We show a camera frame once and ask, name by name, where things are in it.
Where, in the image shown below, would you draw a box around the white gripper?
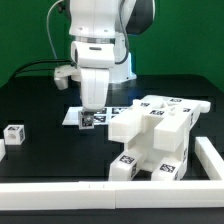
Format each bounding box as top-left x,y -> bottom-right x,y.
53,40 -> 116,125

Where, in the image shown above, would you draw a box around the white chair seat block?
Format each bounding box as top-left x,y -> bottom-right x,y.
125,132 -> 189,177

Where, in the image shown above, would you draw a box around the white chair back frame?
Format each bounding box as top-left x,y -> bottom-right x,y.
108,95 -> 211,152

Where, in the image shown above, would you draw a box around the flat white tagged plate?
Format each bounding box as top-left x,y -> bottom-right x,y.
62,107 -> 126,125

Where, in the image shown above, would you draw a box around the small white cube block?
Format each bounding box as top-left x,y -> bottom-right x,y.
3,125 -> 25,145

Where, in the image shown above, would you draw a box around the white fence piece left edge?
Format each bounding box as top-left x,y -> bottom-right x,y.
0,139 -> 5,162

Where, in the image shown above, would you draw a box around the white front fence bar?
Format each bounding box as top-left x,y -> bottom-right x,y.
0,181 -> 224,211

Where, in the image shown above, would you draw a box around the white fence bar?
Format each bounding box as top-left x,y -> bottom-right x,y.
0,181 -> 224,211
195,137 -> 224,181

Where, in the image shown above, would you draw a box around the white right fence bar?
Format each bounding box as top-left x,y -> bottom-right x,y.
195,137 -> 224,181

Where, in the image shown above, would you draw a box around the black cables at base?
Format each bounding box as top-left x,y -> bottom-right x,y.
9,58 -> 76,80

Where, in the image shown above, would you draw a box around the white cable behind robot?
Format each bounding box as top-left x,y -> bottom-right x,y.
46,0 -> 64,68

